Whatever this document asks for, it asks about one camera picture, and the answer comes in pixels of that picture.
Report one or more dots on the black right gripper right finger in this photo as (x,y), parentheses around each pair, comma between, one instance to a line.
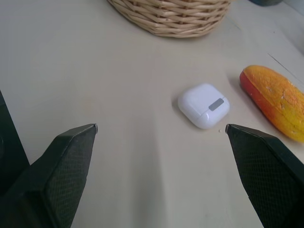
(266,175)

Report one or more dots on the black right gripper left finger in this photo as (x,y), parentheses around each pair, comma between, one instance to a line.
(54,180)

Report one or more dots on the woven wicker basket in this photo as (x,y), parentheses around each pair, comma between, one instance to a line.
(171,16)

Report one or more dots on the orange red mango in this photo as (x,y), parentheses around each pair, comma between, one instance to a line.
(273,99)

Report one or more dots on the white earbuds charging case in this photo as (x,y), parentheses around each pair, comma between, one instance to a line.
(203,105)

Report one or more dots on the dark round object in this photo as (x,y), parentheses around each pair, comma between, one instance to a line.
(267,2)

